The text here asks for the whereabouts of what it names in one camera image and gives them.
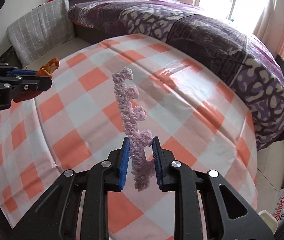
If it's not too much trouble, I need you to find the orange peel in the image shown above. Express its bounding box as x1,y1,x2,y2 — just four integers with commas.
13,57,60,103

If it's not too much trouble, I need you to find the pink fuzzy foam strip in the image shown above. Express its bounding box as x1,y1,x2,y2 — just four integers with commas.
112,67,154,191

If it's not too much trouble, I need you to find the white plastic trash bin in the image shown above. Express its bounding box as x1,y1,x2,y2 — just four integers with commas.
258,210,278,234

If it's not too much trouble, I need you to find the grey checkered cushion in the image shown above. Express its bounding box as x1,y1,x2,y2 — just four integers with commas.
6,0,75,67

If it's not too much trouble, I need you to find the purple patterned bed quilt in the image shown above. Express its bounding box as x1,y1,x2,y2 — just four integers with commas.
68,0,284,150

